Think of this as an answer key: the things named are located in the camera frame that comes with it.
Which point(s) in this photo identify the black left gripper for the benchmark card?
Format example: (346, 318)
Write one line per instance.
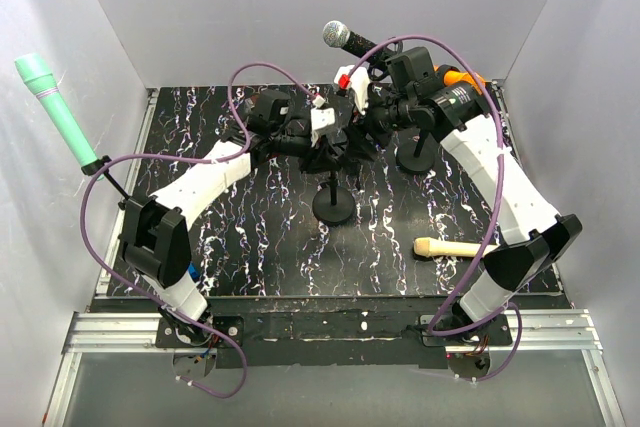
(321, 158)

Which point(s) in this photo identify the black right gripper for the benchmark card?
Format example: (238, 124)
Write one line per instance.
(356, 144)

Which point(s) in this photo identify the black round-base stand front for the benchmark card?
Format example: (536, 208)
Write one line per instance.
(333, 205)

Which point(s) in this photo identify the black round-base stand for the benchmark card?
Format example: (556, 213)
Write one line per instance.
(333, 205)
(416, 157)

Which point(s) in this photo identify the orange microphone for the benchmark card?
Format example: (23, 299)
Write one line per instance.
(448, 75)

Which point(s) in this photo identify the beige microphone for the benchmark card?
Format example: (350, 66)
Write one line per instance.
(432, 247)

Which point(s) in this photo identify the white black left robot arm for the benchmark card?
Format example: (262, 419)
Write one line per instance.
(154, 240)

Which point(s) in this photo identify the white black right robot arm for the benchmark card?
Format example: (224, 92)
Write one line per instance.
(526, 234)

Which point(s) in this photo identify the black round-base stand rear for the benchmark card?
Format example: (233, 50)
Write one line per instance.
(416, 157)

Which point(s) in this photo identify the black tripod microphone stand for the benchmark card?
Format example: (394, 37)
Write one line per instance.
(377, 69)

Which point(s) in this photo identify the black silver-head microphone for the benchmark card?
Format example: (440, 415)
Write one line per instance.
(337, 35)

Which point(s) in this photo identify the black tripod stand at left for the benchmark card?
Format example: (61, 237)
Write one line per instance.
(115, 182)

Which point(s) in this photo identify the mint green microphone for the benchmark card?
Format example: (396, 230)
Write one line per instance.
(40, 81)

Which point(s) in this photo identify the black marble pattern mat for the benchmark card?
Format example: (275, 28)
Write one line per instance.
(261, 237)

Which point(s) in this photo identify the blue white cube toy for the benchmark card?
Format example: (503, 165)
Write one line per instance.
(194, 273)

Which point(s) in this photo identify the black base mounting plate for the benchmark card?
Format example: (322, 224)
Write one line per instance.
(344, 331)

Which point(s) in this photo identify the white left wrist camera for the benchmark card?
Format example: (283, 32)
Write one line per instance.
(323, 120)

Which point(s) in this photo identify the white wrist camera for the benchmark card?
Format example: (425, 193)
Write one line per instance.
(323, 120)
(356, 81)

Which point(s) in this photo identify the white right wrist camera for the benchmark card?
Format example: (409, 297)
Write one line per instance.
(356, 81)

